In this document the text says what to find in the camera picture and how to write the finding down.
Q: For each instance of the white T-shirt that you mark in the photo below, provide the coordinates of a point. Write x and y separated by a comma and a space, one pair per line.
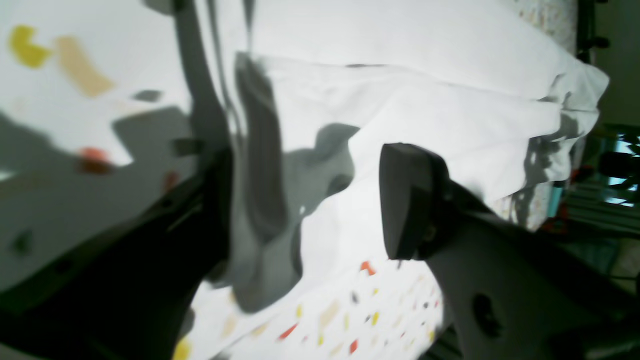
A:
313, 89

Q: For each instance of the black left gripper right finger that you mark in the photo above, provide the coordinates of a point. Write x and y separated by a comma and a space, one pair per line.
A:
512, 294

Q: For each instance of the light blue highlighter pen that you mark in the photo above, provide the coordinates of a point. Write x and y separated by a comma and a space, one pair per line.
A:
556, 195

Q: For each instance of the terrazzo patterned table cloth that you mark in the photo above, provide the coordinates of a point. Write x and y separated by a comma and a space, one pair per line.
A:
106, 107

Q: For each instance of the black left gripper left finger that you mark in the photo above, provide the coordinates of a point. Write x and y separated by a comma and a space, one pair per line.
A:
124, 294

